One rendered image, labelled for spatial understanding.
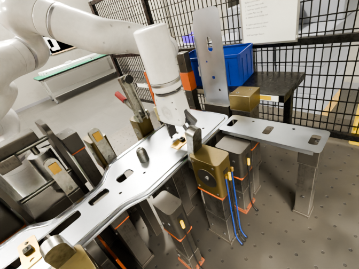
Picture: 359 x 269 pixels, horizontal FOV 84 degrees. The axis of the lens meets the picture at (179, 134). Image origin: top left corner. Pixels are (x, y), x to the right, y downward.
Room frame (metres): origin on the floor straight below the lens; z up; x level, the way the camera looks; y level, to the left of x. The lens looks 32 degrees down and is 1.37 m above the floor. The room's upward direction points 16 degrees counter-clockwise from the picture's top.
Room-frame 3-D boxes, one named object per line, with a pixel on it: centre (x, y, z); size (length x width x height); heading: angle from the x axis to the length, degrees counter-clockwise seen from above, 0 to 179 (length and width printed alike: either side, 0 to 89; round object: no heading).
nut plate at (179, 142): (0.55, 0.00, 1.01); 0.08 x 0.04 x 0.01; 129
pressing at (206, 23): (0.74, -0.19, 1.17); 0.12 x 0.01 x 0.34; 39
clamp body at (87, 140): (0.64, 0.29, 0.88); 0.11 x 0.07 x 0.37; 39
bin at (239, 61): (0.93, -0.25, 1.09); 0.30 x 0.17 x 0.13; 46
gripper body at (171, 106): (0.55, 0.00, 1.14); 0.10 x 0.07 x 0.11; 39
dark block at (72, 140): (0.60, 0.35, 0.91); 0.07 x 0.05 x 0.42; 39
